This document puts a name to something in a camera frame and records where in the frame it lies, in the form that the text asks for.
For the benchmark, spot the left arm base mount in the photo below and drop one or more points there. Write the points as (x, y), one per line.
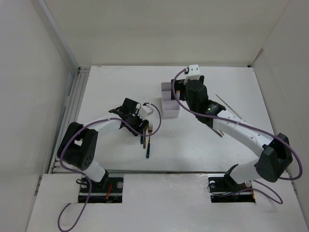
(112, 192)

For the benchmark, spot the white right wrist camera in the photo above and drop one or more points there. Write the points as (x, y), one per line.
(192, 73)

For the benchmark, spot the aluminium frame rail left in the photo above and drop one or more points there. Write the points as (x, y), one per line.
(70, 110)

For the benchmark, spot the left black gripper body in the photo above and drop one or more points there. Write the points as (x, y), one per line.
(135, 122)

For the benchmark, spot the silver chopstick far right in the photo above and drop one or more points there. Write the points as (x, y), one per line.
(236, 113)

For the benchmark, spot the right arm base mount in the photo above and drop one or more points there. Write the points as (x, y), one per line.
(224, 190)

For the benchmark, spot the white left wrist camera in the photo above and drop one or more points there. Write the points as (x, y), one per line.
(145, 111)

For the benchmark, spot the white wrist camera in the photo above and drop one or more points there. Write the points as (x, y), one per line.
(192, 73)
(145, 111)

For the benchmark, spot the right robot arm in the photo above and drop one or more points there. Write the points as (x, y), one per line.
(272, 151)

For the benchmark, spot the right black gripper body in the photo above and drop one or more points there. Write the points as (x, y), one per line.
(180, 86)

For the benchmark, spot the white three-compartment utensil holder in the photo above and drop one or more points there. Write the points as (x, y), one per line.
(170, 108)

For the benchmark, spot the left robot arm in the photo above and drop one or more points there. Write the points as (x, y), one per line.
(78, 145)

